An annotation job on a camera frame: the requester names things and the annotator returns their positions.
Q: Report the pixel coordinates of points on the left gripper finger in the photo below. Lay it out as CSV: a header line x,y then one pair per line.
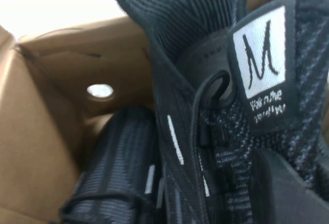
x,y
282,198

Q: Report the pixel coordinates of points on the brown cardboard shoe box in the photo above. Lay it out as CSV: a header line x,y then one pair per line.
x,y
38,131

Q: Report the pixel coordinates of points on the black knit sneaker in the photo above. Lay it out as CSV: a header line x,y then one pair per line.
x,y
205,54
115,157

